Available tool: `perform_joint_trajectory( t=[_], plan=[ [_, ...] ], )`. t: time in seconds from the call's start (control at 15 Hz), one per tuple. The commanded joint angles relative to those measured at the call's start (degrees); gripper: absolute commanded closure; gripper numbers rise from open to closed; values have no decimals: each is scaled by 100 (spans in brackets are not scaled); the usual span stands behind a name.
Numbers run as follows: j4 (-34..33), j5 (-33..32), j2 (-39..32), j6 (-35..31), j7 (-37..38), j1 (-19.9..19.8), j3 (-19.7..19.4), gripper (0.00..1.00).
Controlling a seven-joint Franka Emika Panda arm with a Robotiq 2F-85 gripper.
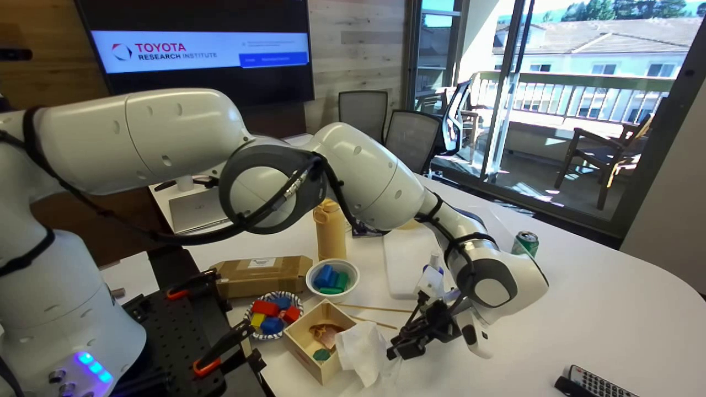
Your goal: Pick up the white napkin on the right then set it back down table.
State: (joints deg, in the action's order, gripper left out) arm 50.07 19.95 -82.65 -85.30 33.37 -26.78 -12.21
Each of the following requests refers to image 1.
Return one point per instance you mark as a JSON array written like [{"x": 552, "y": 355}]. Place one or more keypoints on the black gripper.
[{"x": 453, "y": 322}]

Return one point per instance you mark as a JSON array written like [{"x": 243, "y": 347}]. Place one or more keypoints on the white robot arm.
[{"x": 147, "y": 139}]

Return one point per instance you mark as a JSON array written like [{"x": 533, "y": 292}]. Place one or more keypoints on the white bowl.
[{"x": 352, "y": 270}]

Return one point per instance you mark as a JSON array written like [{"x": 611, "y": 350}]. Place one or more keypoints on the green block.
[
  {"x": 329, "y": 290},
  {"x": 343, "y": 280}
]

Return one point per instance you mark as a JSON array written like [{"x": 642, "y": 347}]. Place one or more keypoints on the brown toy piece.
[{"x": 323, "y": 333}]

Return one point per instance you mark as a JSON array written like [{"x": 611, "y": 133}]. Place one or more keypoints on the green ball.
[{"x": 323, "y": 355}]

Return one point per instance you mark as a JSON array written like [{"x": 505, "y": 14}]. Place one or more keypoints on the blue block in bowl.
[{"x": 323, "y": 277}]

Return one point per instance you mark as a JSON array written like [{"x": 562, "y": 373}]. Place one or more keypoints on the shallow wooden box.
[{"x": 300, "y": 343}]

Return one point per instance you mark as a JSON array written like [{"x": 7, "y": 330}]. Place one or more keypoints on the small red block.
[{"x": 291, "y": 314}]

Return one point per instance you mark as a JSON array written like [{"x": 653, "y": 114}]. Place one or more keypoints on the tan plastic bottle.
[{"x": 332, "y": 233}]

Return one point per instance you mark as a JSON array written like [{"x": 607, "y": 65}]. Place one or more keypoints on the small blue block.
[{"x": 282, "y": 301}]

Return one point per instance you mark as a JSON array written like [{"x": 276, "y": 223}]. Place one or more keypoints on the green can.
[{"x": 526, "y": 243}]

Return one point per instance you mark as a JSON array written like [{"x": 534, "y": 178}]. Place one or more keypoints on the large blue block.
[{"x": 274, "y": 325}]

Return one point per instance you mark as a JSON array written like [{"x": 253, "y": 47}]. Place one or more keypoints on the blue patterned paper plate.
[{"x": 274, "y": 336}]

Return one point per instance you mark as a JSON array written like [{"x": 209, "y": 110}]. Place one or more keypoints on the long red block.
[{"x": 265, "y": 307}]

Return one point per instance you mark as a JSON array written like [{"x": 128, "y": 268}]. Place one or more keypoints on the yellow block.
[{"x": 256, "y": 321}]

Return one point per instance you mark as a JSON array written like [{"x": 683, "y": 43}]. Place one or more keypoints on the taped cardboard box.
[{"x": 256, "y": 278}]

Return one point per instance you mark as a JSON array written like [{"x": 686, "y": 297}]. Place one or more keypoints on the grey remote control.
[{"x": 597, "y": 383}]

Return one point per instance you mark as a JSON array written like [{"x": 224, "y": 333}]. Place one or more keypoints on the grey mesh office chair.
[
  {"x": 412, "y": 139},
  {"x": 363, "y": 114}
]

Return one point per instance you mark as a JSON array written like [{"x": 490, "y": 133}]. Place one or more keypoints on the black orange clamp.
[
  {"x": 222, "y": 350},
  {"x": 188, "y": 287}
]

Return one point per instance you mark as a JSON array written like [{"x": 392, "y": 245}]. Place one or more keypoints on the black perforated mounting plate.
[{"x": 177, "y": 331}]

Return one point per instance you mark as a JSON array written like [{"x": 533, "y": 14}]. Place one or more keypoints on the wooden outdoor chair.
[{"x": 603, "y": 157}]

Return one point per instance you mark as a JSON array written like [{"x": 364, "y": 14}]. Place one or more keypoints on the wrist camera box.
[{"x": 482, "y": 343}]

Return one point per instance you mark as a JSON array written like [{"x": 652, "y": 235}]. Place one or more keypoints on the wall television screen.
[{"x": 199, "y": 47}]

